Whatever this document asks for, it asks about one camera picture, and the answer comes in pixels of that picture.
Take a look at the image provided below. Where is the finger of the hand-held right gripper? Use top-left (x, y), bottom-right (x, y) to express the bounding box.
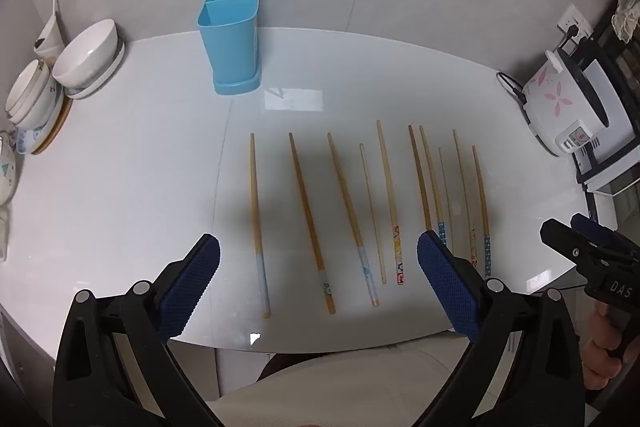
top-left (540, 218), bottom-right (613, 275)
top-left (571, 213), bottom-right (640, 253)

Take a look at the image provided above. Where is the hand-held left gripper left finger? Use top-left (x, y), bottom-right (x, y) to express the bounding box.
top-left (52, 233), bottom-right (223, 427)

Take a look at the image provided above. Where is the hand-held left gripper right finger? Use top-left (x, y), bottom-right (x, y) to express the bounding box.
top-left (417, 230), bottom-right (586, 427)

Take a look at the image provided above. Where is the group of wooden chopsticks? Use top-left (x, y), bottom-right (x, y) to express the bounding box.
top-left (249, 119), bottom-right (493, 320)

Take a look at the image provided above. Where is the dark green-print wooden chopstick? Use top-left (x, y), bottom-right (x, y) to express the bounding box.
top-left (407, 124), bottom-right (433, 233)

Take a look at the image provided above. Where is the pale-ended wooden chopstick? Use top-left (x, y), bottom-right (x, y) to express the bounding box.
top-left (326, 132), bottom-right (381, 308)

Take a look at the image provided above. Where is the blue plastic utensil holder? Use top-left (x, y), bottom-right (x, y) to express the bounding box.
top-left (196, 0), bottom-right (262, 96)

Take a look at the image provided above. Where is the person's right hand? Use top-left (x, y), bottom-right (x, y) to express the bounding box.
top-left (582, 307), bottom-right (640, 390)

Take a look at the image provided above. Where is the black white countertop oven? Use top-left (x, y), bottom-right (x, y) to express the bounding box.
top-left (570, 14), bottom-right (640, 195)

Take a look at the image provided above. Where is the white floral rice cooker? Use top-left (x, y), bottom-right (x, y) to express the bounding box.
top-left (521, 48), bottom-right (612, 158)

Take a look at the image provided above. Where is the black power plug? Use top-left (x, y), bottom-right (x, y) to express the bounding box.
top-left (555, 23), bottom-right (587, 55)

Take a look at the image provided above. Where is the white patterned ceramic cup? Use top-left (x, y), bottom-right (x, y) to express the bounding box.
top-left (0, 132), bottom-right (18, 206)

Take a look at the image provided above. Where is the white crumpled cloth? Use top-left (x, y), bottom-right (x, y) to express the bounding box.
top-left (612, 0), bottom-right (640, 44)

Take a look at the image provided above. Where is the white ribbed dish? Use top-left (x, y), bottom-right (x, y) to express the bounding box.
top-left (64, 38), bottom-right (126, 99)

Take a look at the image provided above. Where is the small black-print white bowl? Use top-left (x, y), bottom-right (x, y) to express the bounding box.
top-left (7, 67), bottom-right (60, 130)

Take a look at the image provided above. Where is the large white ceramic bowl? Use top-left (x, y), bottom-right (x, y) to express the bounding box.
top-left (52, 19), bottom-right (121, 90)

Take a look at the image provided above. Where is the small gold-rimmed white bowl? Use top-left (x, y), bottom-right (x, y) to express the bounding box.
top-left (5, 58), bottom-right (51, 118)

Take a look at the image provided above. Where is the black rice cooker cable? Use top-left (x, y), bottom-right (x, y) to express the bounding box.
top-left (496, 71), bottom-right (531, 108)

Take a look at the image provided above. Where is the white wall outlet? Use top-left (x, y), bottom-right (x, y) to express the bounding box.
top-left (557, 3), bottom-right (594, 44)

